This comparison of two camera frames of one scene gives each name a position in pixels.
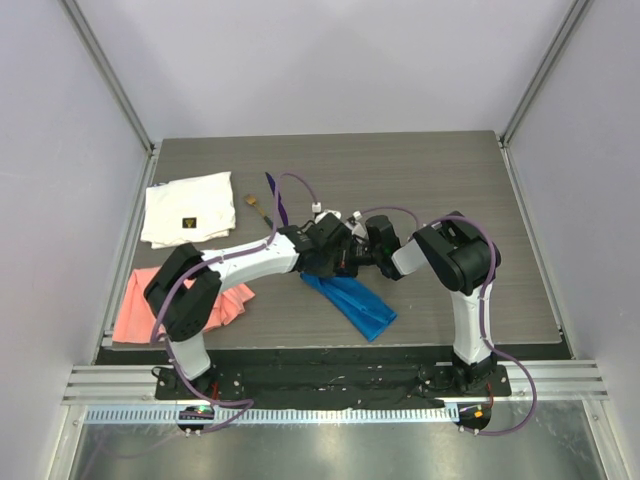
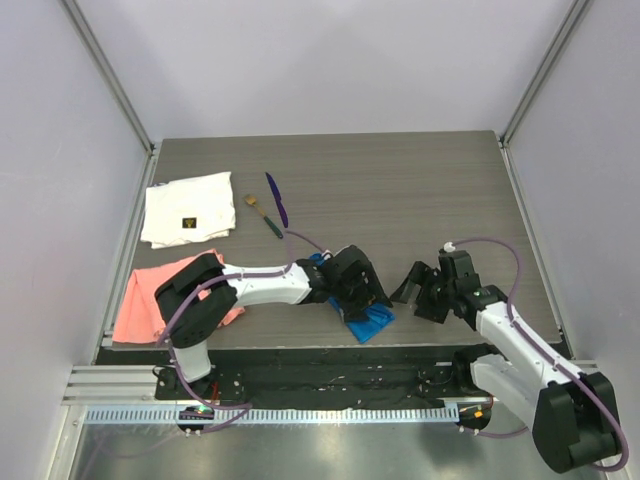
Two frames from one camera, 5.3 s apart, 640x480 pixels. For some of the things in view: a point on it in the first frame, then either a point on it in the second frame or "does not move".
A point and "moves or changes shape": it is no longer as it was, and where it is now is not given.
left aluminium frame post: x=72 y=10 does not move
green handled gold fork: x=251 y=200 does not move
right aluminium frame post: x=575 y=14 does not move
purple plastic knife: x=281 y=207 does not move
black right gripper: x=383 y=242 → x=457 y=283
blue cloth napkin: x=355 y=300 moves or changes shape
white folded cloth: x=184 y=210 does not move
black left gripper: x=325 y=270 → x=355 y=309
